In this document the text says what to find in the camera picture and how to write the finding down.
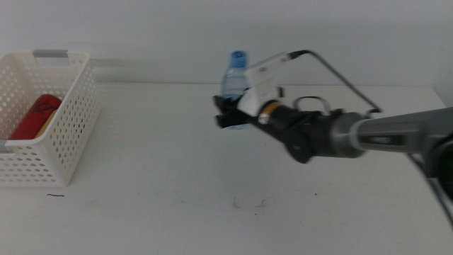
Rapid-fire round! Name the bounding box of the red soda can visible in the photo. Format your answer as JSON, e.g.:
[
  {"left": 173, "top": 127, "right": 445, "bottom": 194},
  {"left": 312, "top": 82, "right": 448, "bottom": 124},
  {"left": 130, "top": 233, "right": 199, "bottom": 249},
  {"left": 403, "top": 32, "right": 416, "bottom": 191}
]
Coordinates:
[{"left": 8, "top": 93, "right": 63, "bottom": 141}]

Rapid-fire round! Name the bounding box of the white perforated plastic basket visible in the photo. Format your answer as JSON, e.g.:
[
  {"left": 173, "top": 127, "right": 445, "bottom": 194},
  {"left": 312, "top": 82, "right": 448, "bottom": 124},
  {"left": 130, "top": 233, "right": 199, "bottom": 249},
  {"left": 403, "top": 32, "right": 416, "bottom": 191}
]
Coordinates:
[{"left": 0, "top": 50, "right": 101, "bottom": 188}]

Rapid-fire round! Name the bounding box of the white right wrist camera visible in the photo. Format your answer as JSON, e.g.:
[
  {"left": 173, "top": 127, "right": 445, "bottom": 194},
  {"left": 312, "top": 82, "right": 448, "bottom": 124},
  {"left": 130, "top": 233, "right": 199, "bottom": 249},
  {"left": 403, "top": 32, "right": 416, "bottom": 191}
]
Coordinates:
[{"left": 236, "top": 51, "right": 290, "bottom": 118}]

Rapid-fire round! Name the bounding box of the yellow juice bottle white cap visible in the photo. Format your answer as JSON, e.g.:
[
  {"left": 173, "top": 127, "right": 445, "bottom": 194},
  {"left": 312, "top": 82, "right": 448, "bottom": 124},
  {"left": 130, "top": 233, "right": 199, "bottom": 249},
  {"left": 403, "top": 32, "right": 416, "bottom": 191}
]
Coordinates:
[{"left": 35, "top": 109, "right": 59, "bottom": 140}]

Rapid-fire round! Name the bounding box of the clear water bottle blue label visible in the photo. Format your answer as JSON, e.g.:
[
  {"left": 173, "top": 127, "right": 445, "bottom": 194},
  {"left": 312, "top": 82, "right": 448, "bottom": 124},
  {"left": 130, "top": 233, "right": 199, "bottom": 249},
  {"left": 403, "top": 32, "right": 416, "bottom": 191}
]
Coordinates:
[{"left": 221, "top": 50, "right": 251, "bottom": 130}]

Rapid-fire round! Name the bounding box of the thin grey cable loop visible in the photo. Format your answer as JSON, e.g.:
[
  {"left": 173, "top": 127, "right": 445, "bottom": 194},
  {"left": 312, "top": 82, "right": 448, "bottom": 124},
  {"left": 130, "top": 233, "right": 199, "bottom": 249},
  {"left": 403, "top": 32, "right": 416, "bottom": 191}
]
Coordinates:
[{"left": 292, "top": 94, "right": 333, "bottom": 115}]

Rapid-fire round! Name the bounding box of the black right camera cable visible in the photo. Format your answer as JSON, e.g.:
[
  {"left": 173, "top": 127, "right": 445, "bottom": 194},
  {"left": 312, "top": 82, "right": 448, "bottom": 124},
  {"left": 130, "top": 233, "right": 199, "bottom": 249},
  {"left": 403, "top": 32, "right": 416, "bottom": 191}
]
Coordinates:
[{"left": 287, "top": 49, "right": 384, "bottom": 115}]

